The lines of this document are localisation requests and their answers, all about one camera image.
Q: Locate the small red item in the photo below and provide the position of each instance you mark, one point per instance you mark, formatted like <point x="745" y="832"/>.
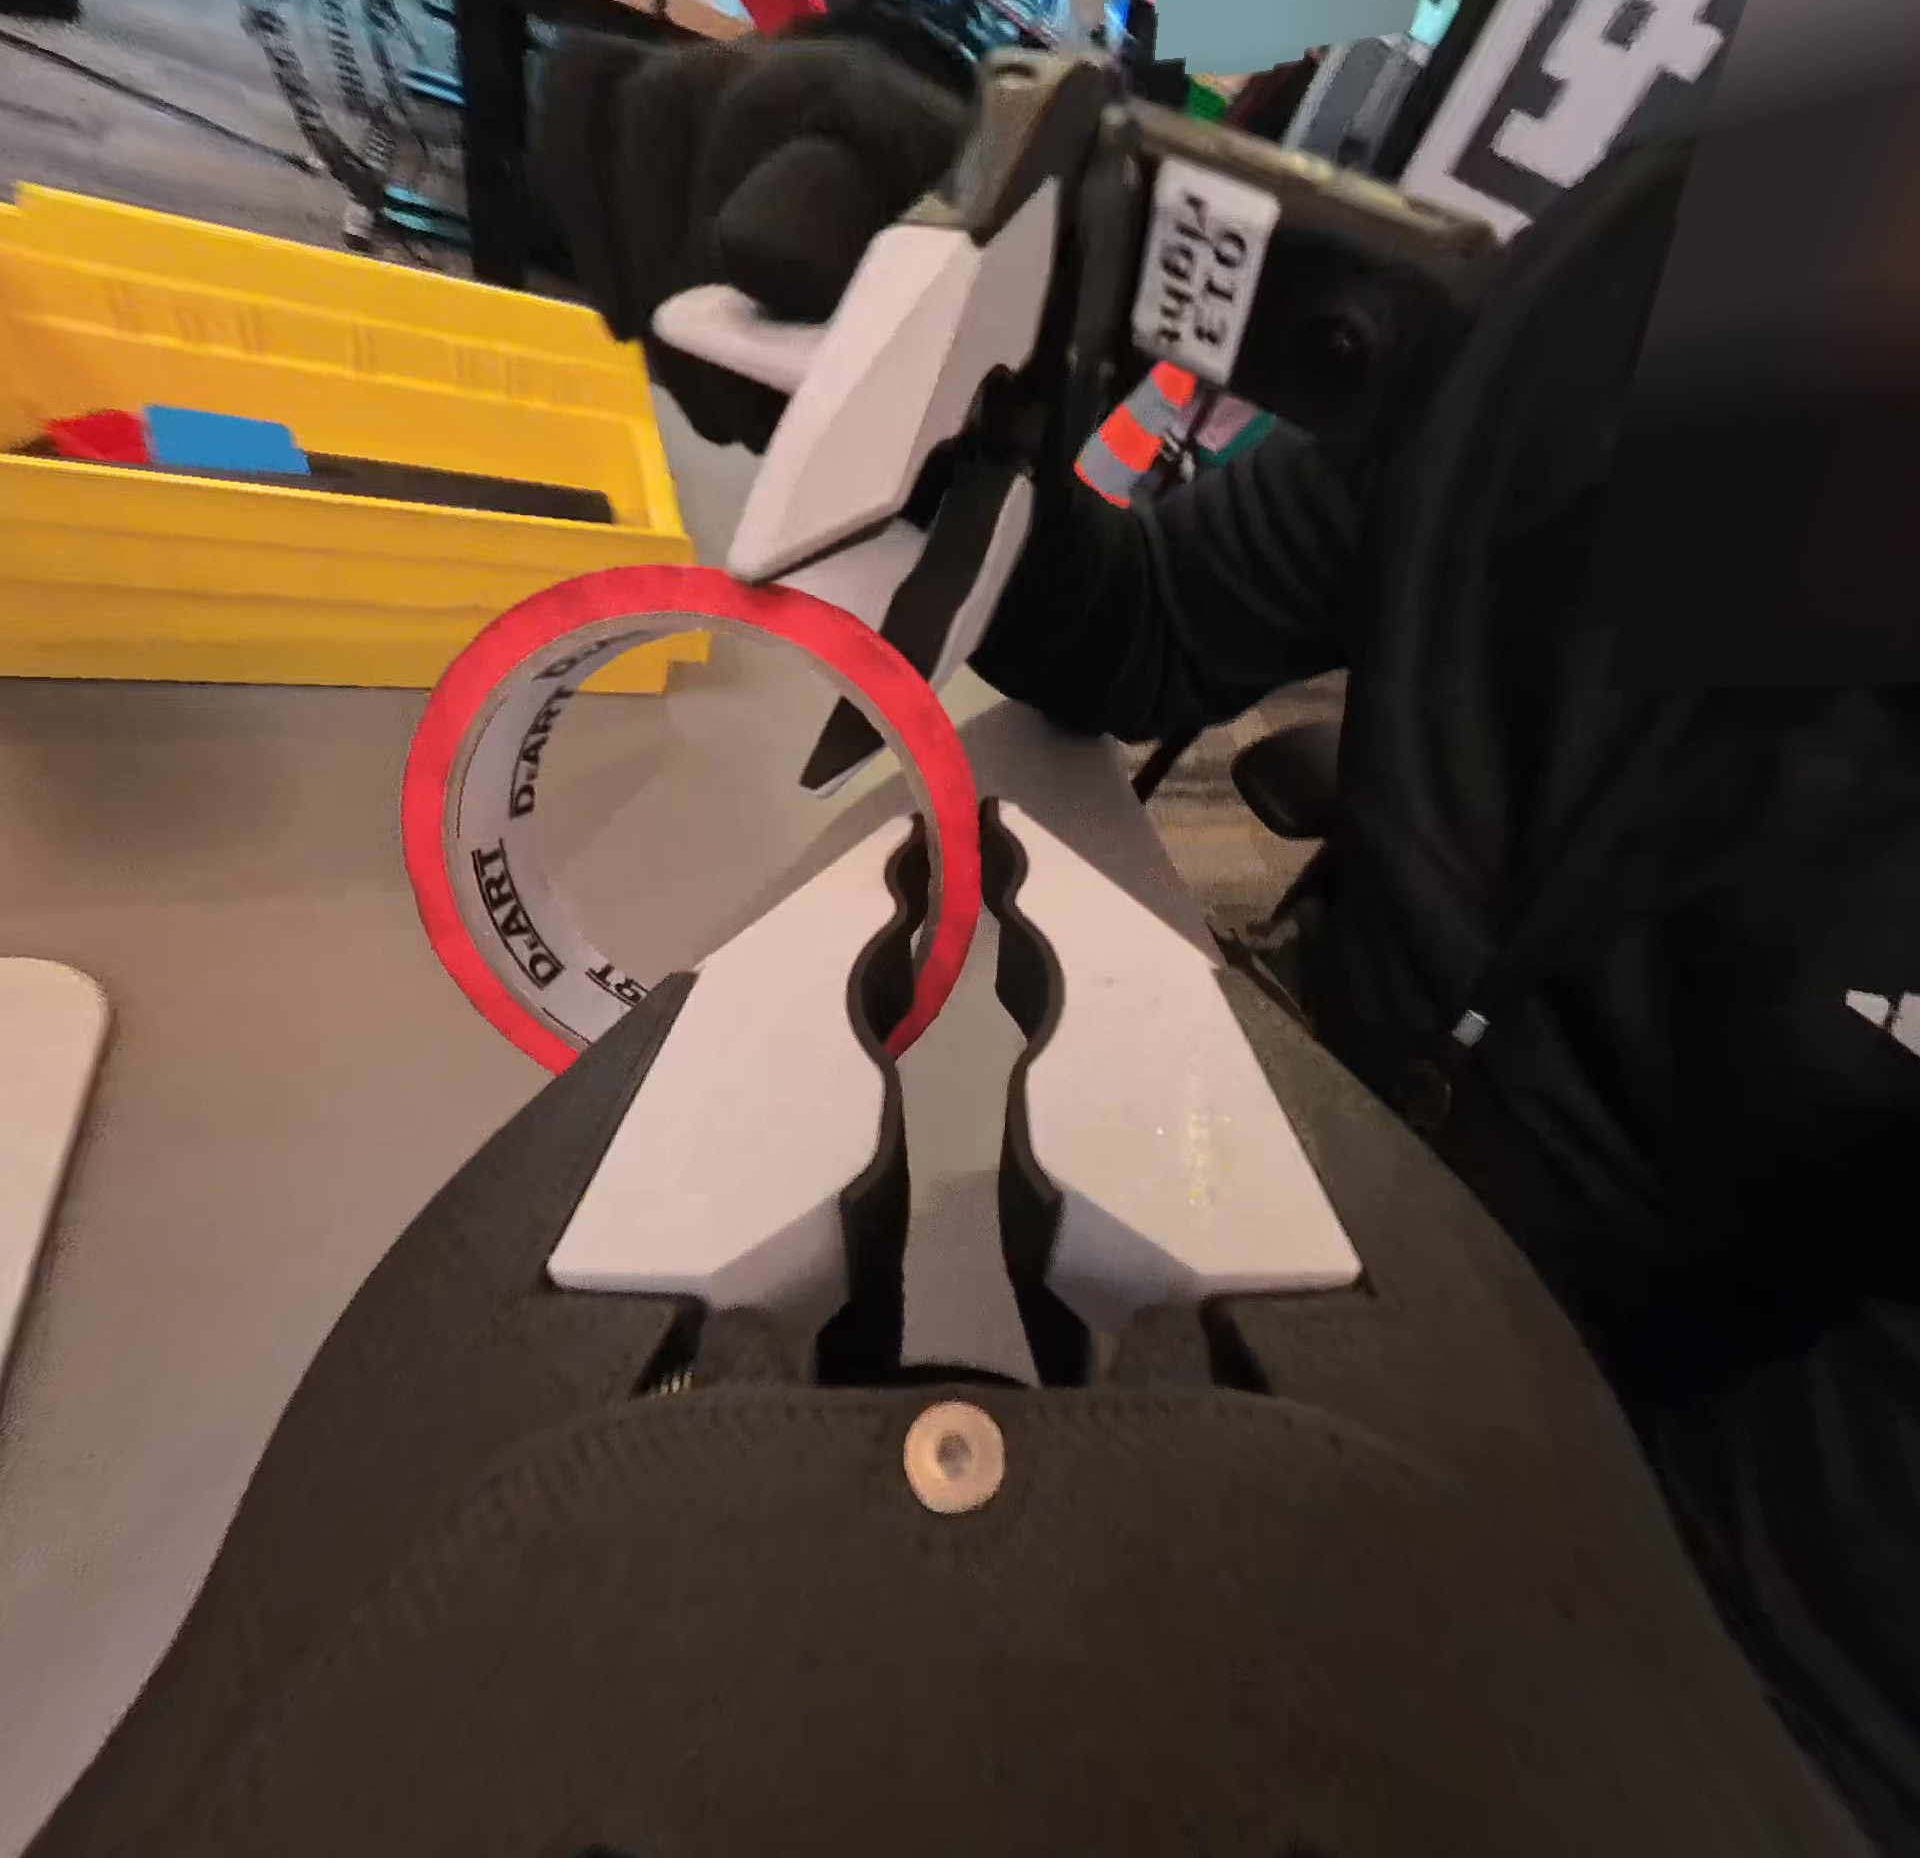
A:
<point x="98" y="438"/>

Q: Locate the person's right forearm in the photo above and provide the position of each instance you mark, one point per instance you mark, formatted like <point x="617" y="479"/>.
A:
<point x="1185" y="599"/>

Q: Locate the red tape roll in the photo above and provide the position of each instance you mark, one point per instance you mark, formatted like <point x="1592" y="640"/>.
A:
<point x="449" y="749"/>

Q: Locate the small blue item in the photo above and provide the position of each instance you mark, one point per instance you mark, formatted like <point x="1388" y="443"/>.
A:
<point x="226" y="441"/>

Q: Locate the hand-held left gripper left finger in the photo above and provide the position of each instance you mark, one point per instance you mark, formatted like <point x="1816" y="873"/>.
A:
<point x="720" y="1137"/>

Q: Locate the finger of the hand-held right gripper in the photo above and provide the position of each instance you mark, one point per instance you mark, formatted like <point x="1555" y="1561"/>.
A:
<point x="997" y="569"/>
<point x="870" y="420"/>

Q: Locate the orange reflective vest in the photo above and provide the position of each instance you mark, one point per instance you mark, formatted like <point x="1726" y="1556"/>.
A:
<point x="1139" y="434"/>

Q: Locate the yellow plastic bin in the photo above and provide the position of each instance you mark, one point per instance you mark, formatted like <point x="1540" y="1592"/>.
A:
<point x="298" y="599"/>

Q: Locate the person's right hand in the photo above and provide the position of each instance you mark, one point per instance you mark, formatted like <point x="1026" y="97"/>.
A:
<point x="751" y="133"/>

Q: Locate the flat black item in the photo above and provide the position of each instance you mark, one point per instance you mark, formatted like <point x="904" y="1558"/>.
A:
<point x="449" y="486"/>

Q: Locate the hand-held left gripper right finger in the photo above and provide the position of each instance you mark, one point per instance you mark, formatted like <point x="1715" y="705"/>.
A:
<point x="1185" y="1137"/>

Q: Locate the black and white marker board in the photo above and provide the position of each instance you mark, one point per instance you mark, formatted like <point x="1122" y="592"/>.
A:
<point x="1560" y="102"/>

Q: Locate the white rounded plate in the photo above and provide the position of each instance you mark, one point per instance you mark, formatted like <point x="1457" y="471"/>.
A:
<point x="45" y="1109"/>

